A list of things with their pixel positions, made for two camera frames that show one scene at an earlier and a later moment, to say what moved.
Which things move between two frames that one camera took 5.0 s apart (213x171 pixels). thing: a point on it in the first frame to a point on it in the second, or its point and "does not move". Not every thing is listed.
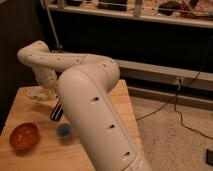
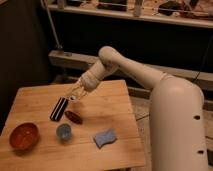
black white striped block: x=57 y=112 does not move
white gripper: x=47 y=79 to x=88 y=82
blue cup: x=64 y=130 does not move
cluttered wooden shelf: x=185 y=12 does not move
